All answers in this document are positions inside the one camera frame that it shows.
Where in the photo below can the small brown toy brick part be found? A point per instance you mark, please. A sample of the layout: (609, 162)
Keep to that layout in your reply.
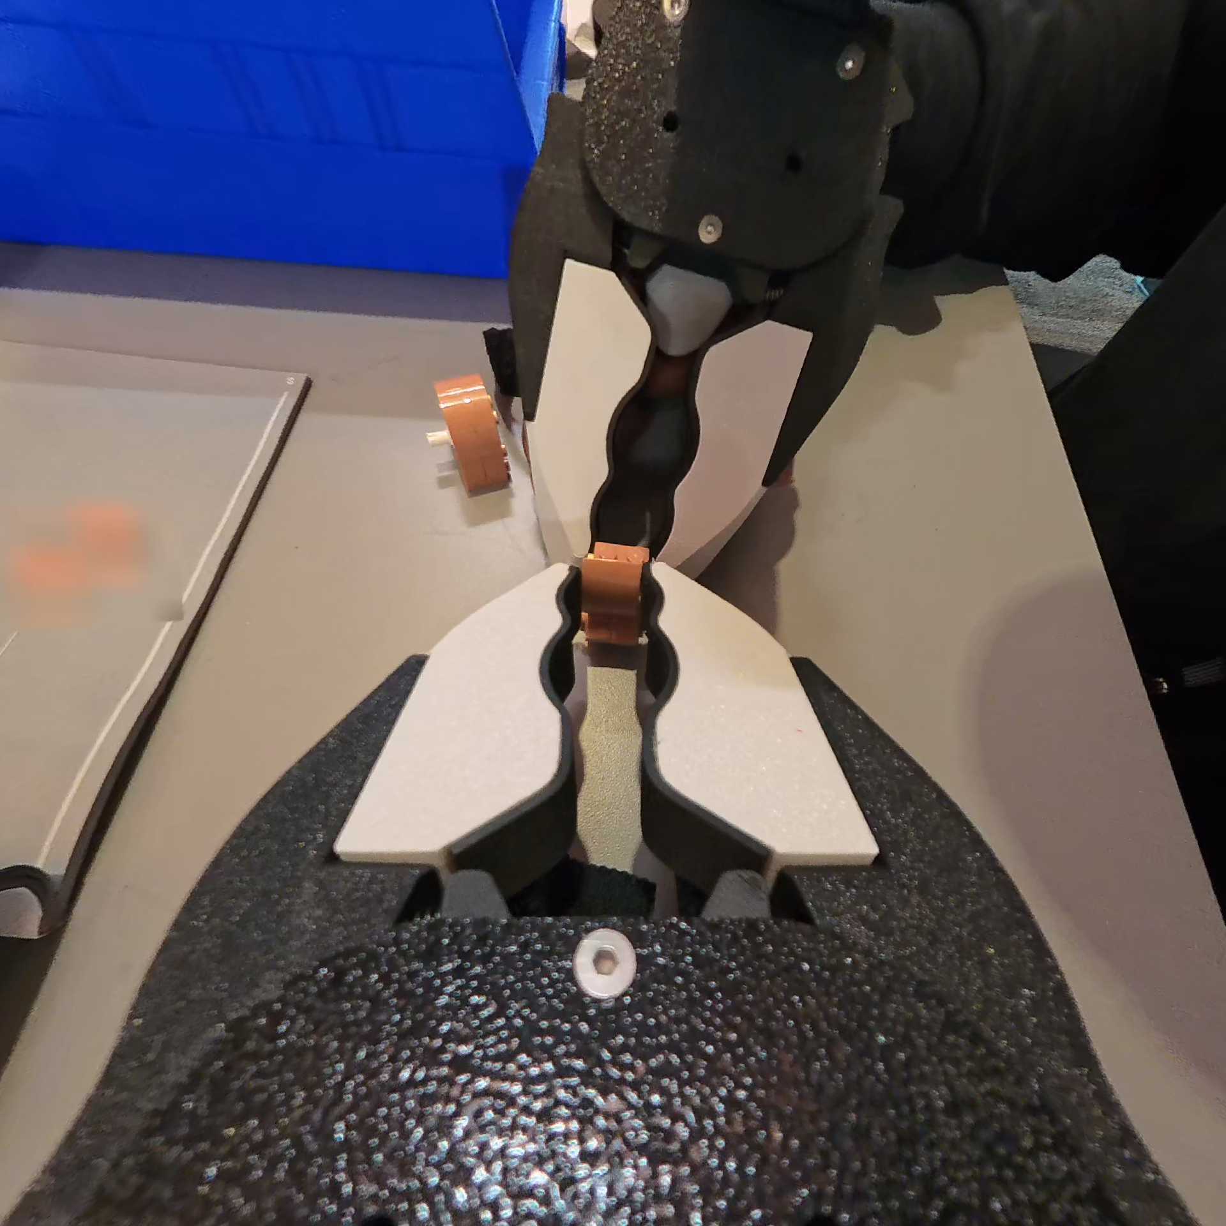
(610, 594)

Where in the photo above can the grey instruction booklet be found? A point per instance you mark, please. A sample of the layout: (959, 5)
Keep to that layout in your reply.
(116, 459)

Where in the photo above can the person's dark clothing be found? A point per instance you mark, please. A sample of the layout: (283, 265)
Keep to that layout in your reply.
(1149, 497)

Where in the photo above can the person's right forearm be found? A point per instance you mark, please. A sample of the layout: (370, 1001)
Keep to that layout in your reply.
(1054, 124)

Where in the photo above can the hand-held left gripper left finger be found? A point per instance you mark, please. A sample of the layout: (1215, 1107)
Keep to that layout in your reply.
(460, 728)

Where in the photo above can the blue plastic bin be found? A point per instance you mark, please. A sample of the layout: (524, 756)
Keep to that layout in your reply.
(248, 134)

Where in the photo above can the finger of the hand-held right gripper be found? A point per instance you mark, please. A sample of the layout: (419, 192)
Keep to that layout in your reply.
(575, 382)
(742, 421)

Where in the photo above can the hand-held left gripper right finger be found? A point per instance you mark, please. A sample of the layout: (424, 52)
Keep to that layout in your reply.
(748, 737)

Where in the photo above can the brown toy wheel white pin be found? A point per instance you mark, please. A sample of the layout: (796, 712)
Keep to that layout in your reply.
(472, 430)

